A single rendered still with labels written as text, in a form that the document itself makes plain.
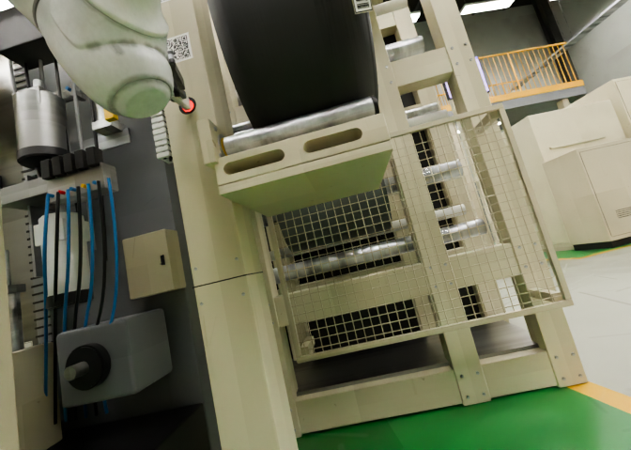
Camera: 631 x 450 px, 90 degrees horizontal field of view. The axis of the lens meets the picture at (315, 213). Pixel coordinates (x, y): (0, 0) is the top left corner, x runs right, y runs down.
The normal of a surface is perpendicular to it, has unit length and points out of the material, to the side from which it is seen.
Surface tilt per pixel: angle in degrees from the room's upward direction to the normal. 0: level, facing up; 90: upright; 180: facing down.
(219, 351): 90
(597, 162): 90
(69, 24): 101
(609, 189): 90
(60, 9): 95
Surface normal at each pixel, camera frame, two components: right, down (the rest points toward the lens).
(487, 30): 0.07, -0.18
